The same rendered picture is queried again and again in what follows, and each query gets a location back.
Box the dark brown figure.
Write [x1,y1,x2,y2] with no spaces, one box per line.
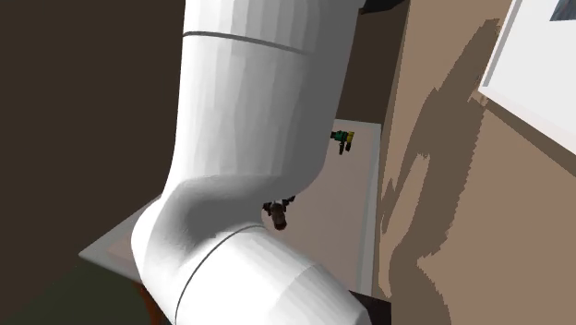
[262,194,296,232]

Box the green and yellow toy figure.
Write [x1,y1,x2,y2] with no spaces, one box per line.
[330,129,356,156]

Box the black robot stand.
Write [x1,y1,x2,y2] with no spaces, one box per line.
[349,290,392,325]

